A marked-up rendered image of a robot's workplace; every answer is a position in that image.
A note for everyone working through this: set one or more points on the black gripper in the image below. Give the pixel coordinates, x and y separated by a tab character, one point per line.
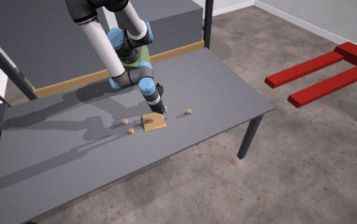
157	105

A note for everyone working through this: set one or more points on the tan flat mat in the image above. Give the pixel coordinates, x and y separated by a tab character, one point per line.
158	121

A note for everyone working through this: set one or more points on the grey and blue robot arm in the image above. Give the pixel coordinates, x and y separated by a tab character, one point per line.
117	41

